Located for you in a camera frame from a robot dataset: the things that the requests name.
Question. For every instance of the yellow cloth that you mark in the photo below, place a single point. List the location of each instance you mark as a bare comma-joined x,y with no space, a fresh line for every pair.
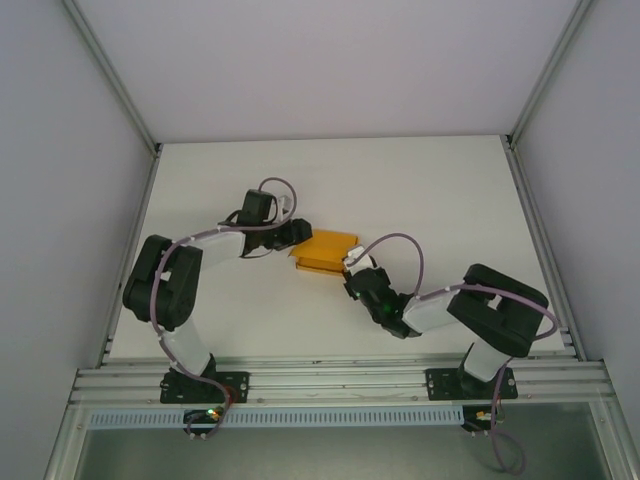
325,245

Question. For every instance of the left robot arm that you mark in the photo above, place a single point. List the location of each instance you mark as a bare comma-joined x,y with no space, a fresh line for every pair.
220,250

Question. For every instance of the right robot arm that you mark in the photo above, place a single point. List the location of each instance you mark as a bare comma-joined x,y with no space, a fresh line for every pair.
430,312

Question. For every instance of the small controller board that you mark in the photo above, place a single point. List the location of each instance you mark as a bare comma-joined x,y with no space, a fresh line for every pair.
480,417
207,415

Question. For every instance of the grey metal panel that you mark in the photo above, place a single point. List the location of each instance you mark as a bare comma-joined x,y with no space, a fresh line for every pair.
325,455

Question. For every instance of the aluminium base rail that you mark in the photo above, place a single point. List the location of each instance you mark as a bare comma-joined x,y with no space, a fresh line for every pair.
340,380

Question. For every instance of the aluminium side rail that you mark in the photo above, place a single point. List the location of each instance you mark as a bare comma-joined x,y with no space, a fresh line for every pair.
141,200
530,210

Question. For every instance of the aluminium frame post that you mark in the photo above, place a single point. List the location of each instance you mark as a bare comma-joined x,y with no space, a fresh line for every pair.
112,75
547,75

